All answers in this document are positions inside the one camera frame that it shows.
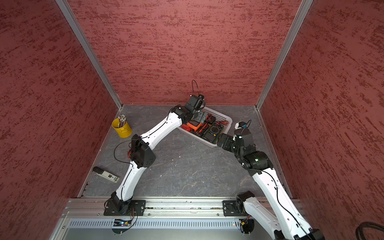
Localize black multimeter face down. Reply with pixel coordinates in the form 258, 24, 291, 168
206, 114, 216, 125

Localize red black multimeter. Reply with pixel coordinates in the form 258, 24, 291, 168
181, 125, 192, 132

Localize yellow metal pen cup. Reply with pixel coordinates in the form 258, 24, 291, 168
112, 119, 132, 139

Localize pens in cup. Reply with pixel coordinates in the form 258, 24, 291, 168
118, 115, 126, 128

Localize dark green multimeter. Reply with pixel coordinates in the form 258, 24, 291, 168
127, 149, 133, 159

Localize green large multimeter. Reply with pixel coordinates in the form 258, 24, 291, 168
203, 121, 229, 144

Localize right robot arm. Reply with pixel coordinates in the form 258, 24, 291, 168
218, 129, 325, 240

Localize black cable bottom right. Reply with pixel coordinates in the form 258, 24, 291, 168
355, 221, 384, 240

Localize white plastic perforated basket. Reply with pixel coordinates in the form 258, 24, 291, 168
178, 107, 233, 148

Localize orange multimeter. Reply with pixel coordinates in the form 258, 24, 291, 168
187, 121, 205, 132

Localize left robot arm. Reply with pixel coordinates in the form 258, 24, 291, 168
105, 104, 205, 216

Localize white grey handheld tester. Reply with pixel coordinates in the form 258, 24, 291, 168
93, 167, 119, 183

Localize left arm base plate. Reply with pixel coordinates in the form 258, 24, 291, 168
104, 199, 147, 217

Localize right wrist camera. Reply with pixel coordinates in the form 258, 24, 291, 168
234, 120, 252, 136

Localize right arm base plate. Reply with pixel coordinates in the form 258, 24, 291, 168
222, 200, 248, 218

